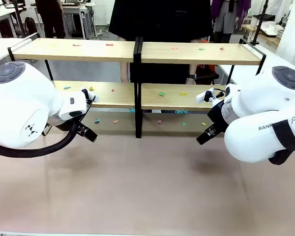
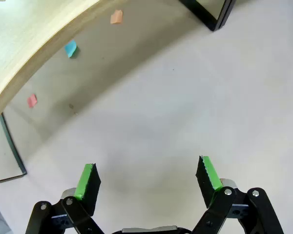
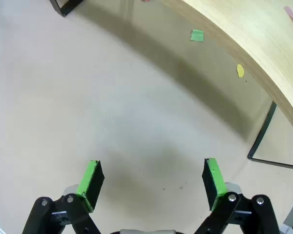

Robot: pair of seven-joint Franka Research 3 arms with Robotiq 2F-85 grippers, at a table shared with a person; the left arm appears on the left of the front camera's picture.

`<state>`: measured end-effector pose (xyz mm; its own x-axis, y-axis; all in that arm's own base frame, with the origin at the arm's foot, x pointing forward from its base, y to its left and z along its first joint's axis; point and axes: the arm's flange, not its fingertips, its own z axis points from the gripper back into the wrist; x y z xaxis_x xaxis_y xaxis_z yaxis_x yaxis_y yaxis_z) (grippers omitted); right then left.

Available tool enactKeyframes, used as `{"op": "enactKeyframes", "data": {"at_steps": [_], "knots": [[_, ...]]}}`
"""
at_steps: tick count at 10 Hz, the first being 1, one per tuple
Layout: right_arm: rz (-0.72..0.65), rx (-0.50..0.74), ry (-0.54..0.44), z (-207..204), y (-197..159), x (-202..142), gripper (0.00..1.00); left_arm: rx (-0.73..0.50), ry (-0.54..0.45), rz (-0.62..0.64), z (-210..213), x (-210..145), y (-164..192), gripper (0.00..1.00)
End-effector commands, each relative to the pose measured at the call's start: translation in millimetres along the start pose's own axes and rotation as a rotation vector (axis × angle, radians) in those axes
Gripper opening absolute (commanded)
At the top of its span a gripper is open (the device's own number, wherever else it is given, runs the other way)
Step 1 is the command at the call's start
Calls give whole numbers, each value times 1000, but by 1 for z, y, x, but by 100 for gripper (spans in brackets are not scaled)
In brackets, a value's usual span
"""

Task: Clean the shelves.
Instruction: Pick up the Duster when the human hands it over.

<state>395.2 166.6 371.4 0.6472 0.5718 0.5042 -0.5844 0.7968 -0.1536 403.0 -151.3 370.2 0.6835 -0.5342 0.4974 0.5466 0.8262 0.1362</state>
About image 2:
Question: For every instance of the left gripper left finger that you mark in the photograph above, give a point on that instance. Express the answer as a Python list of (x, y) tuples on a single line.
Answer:
[(85, 195)]

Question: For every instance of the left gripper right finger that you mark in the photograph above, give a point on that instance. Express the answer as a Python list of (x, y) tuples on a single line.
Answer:
[(210, 187)]

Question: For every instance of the red paper scrap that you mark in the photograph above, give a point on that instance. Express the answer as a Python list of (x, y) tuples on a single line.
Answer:
[(32, 100)]

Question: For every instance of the blue paper scrap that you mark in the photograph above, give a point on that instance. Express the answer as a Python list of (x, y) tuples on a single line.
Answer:
[(70, 48)]

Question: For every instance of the orange paper scrap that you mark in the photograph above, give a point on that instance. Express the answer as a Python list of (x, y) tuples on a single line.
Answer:
[(116, 17)]

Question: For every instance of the wooden shelf black metal frame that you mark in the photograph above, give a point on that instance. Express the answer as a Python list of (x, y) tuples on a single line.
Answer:
[(228, 12), (19, 36)]

